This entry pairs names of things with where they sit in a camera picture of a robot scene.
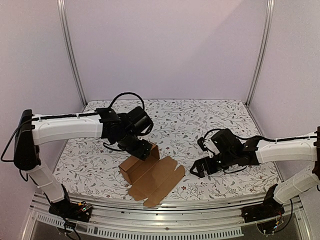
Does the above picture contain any floral patterned table mat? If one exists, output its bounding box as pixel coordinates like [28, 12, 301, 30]
[53, 99, 280, 201]

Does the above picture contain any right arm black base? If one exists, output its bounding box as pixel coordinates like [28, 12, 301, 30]
[241, 184, 285, 235]

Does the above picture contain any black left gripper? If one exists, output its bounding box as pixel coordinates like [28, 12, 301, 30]
[118, 130, 153, 162]

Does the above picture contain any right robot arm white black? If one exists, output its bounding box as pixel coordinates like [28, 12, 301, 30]
[189, 128, 320, 218]

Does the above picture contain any brown cardboard box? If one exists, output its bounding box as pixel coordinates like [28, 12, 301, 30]
[118, 143, 186, 208]

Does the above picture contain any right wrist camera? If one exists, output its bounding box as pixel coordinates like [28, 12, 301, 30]
[197, 137, 217, 158]

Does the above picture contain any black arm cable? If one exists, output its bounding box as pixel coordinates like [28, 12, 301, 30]
[109, 92, 146, 111]
[201, 128, 318, 146]

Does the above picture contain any aluminium corner post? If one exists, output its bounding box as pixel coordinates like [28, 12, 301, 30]
[57, 0, 88, 107]
[245, 0, 275, 108]

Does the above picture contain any aluminium front rail frame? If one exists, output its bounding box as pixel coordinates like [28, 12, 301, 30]
[19, 192, 313, 240]

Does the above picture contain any left aluminium corner post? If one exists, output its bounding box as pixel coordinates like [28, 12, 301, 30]
[57, 0, 88, 107]

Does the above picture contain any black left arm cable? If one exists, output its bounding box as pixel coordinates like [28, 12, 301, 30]
[109, 92, 146, 111]

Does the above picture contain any right aluminium corner post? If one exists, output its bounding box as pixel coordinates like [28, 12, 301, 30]
[245, 0, 275, 108]

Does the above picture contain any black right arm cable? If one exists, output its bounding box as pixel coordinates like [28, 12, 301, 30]
[201, 128, 318, 146]

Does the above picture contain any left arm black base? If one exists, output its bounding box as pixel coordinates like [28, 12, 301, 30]
[46, 185, 93, 223]

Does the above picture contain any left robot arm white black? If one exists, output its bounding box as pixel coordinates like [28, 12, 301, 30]
[13, 106, 154, 217]

